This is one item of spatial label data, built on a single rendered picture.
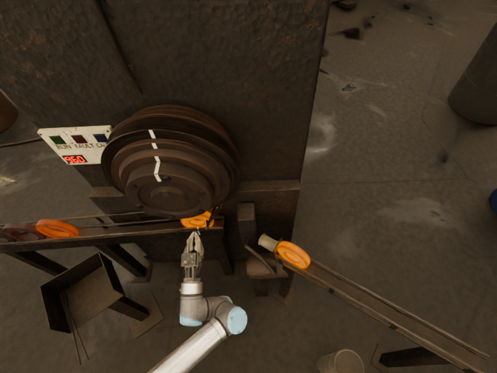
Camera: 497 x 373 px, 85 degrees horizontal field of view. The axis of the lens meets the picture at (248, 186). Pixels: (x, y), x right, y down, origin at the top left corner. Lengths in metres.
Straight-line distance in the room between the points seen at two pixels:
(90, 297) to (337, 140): 2.22
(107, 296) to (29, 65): 0.97
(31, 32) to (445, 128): 3.02
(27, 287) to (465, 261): 3.01
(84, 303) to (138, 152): 0.87
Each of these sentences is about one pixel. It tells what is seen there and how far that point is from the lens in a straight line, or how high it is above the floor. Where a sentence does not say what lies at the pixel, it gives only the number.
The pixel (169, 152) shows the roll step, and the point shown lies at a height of 1.28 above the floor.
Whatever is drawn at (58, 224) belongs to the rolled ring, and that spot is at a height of 0.75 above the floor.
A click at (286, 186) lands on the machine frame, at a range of 1.21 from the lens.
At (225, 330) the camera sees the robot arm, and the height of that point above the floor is 0.75.
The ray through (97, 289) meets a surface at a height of 0.60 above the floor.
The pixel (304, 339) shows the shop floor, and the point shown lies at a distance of 1.89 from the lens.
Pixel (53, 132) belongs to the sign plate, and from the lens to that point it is 1.18.
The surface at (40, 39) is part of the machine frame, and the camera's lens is 0.97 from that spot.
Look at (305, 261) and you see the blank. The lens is 1.20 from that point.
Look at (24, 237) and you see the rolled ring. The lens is 1.87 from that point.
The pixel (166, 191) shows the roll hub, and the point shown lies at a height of 1.17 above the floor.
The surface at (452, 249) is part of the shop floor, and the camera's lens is 2.39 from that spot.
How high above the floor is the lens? 1.87
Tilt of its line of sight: 55 degrees down
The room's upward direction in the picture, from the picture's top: 6 degrees counter-clockwise
